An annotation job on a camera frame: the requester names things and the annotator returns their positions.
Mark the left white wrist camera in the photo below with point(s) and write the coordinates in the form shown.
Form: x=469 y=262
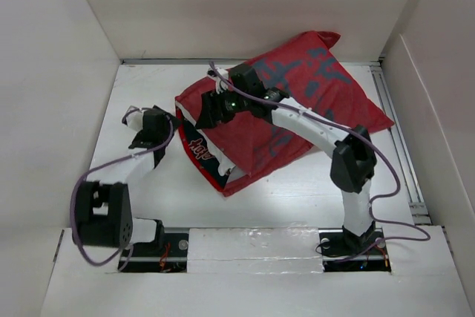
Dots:
x=133 y=118

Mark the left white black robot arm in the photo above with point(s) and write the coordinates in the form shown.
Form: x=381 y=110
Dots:
x=100 y=208

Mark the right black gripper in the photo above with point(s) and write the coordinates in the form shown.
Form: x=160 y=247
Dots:
x=212 y=100

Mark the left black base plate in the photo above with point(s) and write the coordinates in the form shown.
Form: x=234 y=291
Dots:
x=171 y=257

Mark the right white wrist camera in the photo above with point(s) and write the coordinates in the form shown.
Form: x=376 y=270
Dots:
x=221 y=77

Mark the aluminium rail right side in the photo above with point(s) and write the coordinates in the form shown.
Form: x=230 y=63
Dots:
x=409 y=180

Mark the white pillow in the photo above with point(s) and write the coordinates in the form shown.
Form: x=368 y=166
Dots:
x=225 y=167

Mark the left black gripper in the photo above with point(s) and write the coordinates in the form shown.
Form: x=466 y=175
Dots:
x=177 y=124

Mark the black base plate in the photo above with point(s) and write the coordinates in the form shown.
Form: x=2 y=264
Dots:
x=171 y=257
x=337 y=256

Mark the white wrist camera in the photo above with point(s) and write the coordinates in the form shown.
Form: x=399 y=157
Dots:
x=133 y=118
x=221 y=77

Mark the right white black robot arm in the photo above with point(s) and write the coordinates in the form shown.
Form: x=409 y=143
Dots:
x=353 y=158

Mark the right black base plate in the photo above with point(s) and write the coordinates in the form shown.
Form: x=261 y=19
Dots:
x=337 y=256

